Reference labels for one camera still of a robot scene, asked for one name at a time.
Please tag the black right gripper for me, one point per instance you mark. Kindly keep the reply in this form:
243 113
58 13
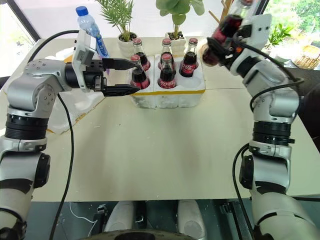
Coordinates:
235 47

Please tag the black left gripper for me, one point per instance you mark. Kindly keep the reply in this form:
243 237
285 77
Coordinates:
96 75

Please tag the glass cola bottle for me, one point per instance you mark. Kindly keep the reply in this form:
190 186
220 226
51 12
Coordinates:
189 65
167 75
166 48
142 58
221 32
140 76

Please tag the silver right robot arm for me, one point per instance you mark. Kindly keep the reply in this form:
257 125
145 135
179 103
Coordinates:
270 82

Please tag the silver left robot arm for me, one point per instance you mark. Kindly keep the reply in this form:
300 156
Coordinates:
20 87

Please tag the white foam crate yellow tape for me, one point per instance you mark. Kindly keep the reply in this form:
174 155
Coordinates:
170 98

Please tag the palm plant in white pot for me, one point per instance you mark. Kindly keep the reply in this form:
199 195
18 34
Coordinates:
126 46

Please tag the wooden branched stand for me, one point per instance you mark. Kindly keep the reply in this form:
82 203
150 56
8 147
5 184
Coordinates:
222 15

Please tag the round-leaf plant in white pot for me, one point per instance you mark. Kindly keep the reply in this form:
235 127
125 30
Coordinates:
178 45

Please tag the white foam lid yellow tape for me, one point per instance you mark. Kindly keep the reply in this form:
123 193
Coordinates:
82 105

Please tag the small green potted plant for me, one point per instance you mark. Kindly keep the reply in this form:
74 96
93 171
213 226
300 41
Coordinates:
280 35

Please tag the blue cap water bottle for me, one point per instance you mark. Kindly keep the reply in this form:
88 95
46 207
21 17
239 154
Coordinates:
86 21

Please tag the wicker basket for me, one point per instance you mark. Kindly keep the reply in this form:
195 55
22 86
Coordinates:
307 61

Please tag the white rounded shell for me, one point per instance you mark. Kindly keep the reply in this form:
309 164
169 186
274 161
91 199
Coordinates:
190 217
121 215

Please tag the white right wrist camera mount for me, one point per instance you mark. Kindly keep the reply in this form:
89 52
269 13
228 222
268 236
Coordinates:
260 30

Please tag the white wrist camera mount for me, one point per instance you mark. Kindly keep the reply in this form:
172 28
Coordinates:
82 47
260 30

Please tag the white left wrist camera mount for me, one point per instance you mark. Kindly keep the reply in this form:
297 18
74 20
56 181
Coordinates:
82 47

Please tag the black table bracket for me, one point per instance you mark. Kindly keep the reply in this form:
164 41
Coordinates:
101 212

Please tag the black table frame beam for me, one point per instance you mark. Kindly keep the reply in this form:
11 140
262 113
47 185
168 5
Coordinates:
241 220

